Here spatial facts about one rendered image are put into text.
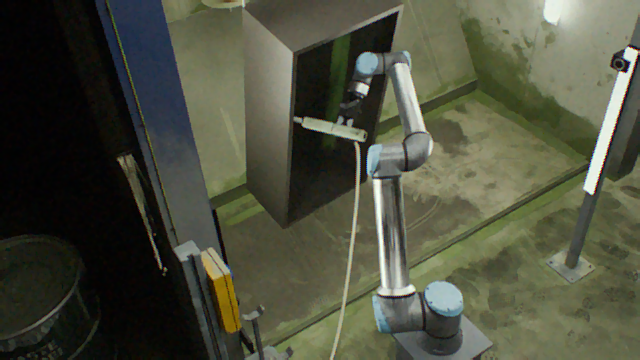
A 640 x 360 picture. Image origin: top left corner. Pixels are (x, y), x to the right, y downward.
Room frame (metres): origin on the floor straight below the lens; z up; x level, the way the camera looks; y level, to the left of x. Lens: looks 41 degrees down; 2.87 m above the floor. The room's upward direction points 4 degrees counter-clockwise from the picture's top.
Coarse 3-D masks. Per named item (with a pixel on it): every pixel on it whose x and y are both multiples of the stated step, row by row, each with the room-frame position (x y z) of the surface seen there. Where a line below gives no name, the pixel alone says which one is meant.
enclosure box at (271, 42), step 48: (288, 0) 2.51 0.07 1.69; (336, 0) 2.53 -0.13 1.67; (384, 0) 2.54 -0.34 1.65; (288, 48) 2.20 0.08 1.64; (336, 48) 2.86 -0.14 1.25; (384, 48) 2.62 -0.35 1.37; (288, 96) 2.22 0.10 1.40; (336, 96) 2.92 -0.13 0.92; (384, 96) 2.61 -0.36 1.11; (288, 144) 2.26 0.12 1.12; (336, 144) 2.94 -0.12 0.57; (288, 192) 2.33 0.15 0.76; (336, 192) 2.63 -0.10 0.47
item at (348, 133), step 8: (296, 120) 2.39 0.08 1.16; (304, 120) 2.37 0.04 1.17; (312, 120) 2.36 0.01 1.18; (320, 120) 2.34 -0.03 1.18; (312, 128) 2.34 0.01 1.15; (320, 128) 2.31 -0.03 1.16; (328, 128) 2.30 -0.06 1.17; (336, 128) 2.29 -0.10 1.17; (344, 128) 2.27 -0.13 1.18; (352, 128) 2.26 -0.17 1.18; (344, 136) 2.25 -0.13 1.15; (352, 136) 2.23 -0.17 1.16; (360, 136) 2.22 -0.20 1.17
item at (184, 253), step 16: (176, 256) 1.14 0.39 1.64; (192, 256) 1.15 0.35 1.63; (192, 272) 1.14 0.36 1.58; (192, 288) 1.12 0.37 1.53; (208, 288) 1.15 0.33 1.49; (192, 304) 1.13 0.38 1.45; (208, 304) 1.14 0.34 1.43; (208, 320) 1.14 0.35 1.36; (208, 336) 1.13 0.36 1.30; (208, 352) 1.12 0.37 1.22; (224, 352) 1.14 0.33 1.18
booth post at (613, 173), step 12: (636, 24) 3.19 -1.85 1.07; (636, 84) 3.09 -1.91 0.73; (636, 96) 3.07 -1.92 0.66; (636, 108) 3.05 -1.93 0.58; (624, 120) 3.10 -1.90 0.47; (636, 120) 3.04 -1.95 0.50; (624, 132) 3.07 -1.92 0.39; (636, 132) 3.07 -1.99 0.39; (624, 144) 3.05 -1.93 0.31; (636, 144) 3.09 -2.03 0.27; (612, 156) 3.10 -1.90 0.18; (624, 156) 3.05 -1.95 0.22; (636, 156) 3.12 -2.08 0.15; (612, 168) 3.07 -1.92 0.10; (624, 168) 3.07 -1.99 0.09; (612, 180) 3.05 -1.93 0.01
